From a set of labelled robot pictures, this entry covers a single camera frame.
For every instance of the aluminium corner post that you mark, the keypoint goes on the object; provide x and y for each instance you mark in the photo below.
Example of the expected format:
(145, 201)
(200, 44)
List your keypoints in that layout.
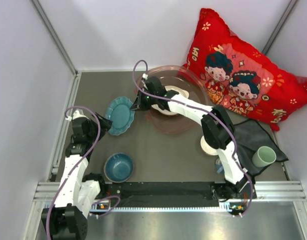
(292, 4)
(54, 36)

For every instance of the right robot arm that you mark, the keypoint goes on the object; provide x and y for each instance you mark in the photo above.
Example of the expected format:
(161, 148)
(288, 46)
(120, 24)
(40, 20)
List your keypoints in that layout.
(217, 128)

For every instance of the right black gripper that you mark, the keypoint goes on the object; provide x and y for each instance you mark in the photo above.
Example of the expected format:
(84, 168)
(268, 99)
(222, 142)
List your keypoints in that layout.
(139, 103)

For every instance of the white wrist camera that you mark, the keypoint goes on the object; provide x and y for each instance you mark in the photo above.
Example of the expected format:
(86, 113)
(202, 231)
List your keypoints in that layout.
(75, 115)
(144, 76)

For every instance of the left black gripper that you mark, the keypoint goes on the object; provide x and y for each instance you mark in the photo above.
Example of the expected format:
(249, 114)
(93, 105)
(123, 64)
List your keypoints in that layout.
(106, 124)

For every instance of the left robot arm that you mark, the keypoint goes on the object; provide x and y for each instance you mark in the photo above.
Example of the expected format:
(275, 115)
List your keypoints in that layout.
(66, 218)

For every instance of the red cartoon print pillow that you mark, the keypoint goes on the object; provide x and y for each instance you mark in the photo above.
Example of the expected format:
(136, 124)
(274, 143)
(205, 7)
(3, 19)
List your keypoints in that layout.
(240, 78)

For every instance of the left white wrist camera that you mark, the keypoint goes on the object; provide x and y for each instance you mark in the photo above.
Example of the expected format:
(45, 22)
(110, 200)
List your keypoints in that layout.
(75, 115)

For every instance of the aluminium front frame rail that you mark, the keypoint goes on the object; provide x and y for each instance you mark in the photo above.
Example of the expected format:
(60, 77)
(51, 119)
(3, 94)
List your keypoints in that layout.
(265, 191)

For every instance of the teal scalloped ceramic plate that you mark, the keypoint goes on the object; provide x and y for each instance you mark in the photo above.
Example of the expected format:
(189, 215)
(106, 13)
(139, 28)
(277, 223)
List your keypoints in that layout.
(119, 113)

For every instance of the pale green cup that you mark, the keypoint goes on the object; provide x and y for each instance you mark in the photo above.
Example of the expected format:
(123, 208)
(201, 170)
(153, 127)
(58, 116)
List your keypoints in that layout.
(264, 156)

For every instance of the pink translucent plastic bin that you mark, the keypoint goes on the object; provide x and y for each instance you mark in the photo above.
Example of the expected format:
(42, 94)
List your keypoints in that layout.
(183, 78)

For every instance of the left aluminium corner post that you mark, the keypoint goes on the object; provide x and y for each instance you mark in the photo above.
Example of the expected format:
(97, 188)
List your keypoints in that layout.
(54, 36)

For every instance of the blue speckled ceramic cup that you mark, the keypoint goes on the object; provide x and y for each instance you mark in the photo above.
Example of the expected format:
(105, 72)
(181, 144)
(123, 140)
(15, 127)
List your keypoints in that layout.
(219, 167)

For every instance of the dark blue ceramic bowl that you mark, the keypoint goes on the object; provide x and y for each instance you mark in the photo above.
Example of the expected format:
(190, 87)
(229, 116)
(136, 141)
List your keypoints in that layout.
(118, 168)

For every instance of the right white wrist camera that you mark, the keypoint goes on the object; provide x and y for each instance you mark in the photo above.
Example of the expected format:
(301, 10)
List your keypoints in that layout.
(144, 76)

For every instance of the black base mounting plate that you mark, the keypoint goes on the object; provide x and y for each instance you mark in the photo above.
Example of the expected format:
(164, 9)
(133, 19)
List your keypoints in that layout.
(171, 194)

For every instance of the white ceramic bowl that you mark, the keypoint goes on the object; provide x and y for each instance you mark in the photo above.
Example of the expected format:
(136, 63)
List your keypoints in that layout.
(207, 148)

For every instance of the right aluminium corner post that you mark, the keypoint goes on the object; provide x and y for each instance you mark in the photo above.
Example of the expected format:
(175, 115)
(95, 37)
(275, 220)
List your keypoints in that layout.
(292, 4)

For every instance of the dark grey cloth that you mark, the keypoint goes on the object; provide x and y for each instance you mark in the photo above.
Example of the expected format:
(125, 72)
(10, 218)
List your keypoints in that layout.
(250, 136)

